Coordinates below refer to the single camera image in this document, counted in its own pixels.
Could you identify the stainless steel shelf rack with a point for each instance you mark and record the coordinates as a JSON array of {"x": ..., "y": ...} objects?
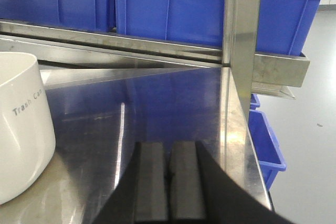
[{"x": 112, "y": 92}]

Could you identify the blue bin lower right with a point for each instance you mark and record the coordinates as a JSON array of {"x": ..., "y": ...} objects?
[{"x": 269, "y": 155}]

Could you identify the large blue plastic bin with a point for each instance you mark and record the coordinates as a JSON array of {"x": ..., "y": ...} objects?
[{"x": 282, "y": 29}]

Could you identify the white trash can bin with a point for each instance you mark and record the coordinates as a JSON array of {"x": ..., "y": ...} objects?
[{"x": 27, "y": 133}]

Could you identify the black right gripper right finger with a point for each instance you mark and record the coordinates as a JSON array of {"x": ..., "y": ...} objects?
[{"x": 201, "y": 192}]

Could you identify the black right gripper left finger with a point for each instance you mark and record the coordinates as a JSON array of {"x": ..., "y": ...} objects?
[{"x": 141, "y": 194}]

